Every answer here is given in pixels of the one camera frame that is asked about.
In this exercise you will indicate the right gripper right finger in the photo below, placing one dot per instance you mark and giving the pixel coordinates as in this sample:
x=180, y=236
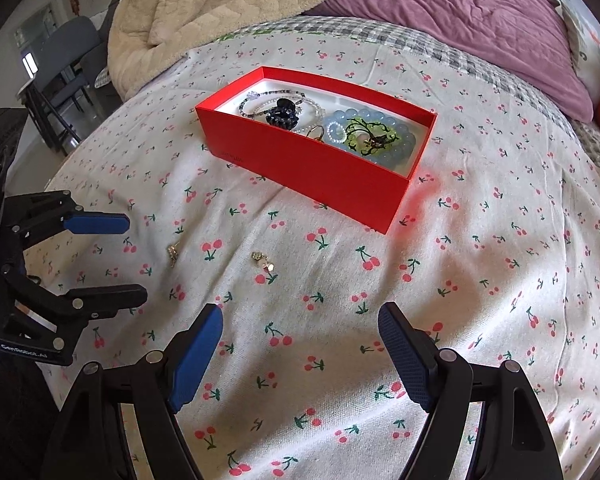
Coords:
x=429, y=375

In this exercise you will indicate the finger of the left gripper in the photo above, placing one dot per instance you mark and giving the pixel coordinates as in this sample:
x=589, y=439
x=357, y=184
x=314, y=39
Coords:
x=97, y=223
x=83, y=303

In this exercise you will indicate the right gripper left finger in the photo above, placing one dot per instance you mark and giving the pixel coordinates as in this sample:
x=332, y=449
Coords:
x=175, y=373

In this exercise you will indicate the gold flower earring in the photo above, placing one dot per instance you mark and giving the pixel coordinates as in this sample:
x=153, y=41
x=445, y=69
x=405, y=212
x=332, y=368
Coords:
x=263, y=261

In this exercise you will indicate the red jewelry box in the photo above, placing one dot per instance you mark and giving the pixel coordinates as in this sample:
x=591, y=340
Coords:
x=354, y=149

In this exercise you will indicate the small gold earring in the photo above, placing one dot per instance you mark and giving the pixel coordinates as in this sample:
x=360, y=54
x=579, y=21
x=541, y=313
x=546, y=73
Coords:
x=173, y=254

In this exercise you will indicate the cherry print bed sheet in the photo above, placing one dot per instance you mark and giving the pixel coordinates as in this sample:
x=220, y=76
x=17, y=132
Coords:
x=495, y=252

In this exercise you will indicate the grey chair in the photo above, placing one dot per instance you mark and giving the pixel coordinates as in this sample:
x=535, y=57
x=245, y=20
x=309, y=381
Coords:
x=72, y=61

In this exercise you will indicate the beige fleece blanket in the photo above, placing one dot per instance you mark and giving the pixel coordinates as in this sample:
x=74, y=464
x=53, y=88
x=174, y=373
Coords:
x=148, y=36

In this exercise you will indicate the grey checked bed sheet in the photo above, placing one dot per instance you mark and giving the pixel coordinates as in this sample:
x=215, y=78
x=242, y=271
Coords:
x=406, y=39

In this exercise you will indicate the white printed pillow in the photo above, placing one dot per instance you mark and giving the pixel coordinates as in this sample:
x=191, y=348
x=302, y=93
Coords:
x=584, y=49

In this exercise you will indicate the purple quilt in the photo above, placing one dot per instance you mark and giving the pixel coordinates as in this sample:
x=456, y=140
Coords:
x=528, y=38

